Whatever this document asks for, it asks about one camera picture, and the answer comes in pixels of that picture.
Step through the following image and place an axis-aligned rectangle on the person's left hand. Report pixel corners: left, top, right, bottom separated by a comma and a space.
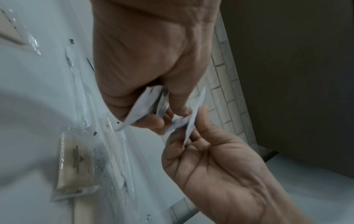
91, 0, 219, 135

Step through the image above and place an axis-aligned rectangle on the person's right hand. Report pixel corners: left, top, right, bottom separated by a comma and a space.
161, 105, 315, 224

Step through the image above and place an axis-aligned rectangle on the stack of white sachets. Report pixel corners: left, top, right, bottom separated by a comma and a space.
115, 85, 194, 134

